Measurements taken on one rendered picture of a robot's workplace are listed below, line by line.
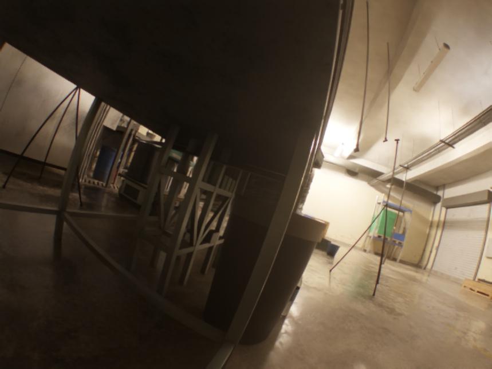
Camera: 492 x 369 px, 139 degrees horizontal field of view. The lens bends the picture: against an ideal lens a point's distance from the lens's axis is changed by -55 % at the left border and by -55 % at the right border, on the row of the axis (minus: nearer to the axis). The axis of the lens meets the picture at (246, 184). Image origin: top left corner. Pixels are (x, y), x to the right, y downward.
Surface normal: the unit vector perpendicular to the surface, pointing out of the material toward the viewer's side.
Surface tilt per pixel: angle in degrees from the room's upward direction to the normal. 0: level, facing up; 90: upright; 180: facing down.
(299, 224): 91
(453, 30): 180
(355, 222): 90
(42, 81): 90
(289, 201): 90
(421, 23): 180
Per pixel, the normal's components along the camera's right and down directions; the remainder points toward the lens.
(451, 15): -0.33, 0.94
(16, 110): 0.91, 0.30
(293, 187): -0.25, -0.16
